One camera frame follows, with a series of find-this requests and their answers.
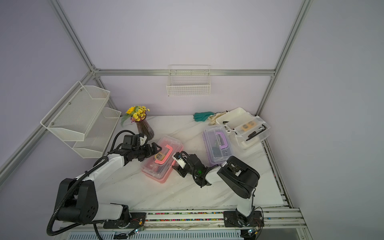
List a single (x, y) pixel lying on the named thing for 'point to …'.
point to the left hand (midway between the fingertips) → (156, 153)
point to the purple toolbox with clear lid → (217, 144)
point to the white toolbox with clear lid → (248, 129)
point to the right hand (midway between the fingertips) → (177, 163)
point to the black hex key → (257, 133)
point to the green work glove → (202, 116)
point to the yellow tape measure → (159, 156)
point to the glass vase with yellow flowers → (138, 114)
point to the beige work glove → (212, 118)
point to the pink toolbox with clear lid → (158, 166)
